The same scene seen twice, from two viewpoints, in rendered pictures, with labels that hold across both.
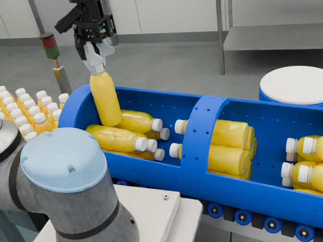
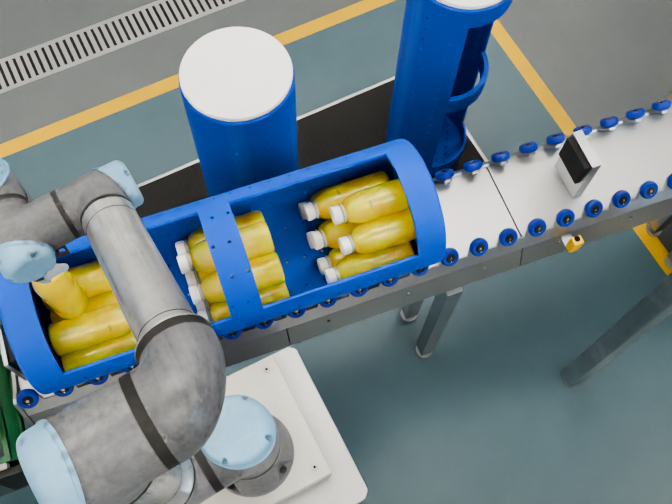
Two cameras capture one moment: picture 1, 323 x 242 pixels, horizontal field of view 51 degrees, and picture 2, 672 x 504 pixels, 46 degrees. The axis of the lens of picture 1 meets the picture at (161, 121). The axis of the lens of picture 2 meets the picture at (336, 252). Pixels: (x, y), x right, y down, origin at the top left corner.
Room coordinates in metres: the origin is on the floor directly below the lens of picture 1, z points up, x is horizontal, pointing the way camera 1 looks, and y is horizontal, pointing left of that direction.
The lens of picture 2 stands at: (0.17, 0.26, 2.64)
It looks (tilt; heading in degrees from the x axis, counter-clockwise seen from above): 67 degrees down; 305
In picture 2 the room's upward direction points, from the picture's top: 3 degrees clockwise
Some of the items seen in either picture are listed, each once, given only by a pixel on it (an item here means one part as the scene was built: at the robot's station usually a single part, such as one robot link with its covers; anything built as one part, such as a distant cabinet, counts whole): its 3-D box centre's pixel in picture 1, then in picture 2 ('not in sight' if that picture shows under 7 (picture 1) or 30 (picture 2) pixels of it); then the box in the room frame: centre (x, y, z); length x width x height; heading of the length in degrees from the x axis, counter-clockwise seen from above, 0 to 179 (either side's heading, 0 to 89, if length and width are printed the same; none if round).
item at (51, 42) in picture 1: (48, 41); not in sight; (1.48, 0.43, 1.23); 0.06 x 0.06 x 0.04
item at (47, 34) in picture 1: (52, 51); not in sight; (1.48, 0.43, 1.18); 0.06 x 0.06 x 0.16
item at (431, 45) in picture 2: not in sight; (441, 69); (0.81, -1.16, 0.59); 0.28 x 0.28 x 0.88
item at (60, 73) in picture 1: (90, 157); not in sight; (1.48, 0.43, 0.55); 0.04 x 0.04 x 1.10; 58
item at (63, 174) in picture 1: (68, 176); (236, 438); (0.42, 0.16, 1.34); 0.13 x 0.12 x 0.14; 69
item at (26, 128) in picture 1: (26, 128); not in sight; (1.02, 0.47, 1.08); 0.04 x 0.04 x 0.02
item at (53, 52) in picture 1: (51, 50); not in sight; (1.48, 0.43, 1.18); 0.06 x 0.06 x 0.05
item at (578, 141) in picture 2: not in sight; (573, 166); (0.27, -0.84, 1.00); 0.10 x 0.04 x 0.15; 148
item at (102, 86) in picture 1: (105, 96); (58, 288); (0.89, 0.15, 1.22); 0.07 x 0.07 x 0.18
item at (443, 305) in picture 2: not in sight; (436, 321); (0.36, -0.56, 0.31); 0.06 x 0.06 x 0.63; 58
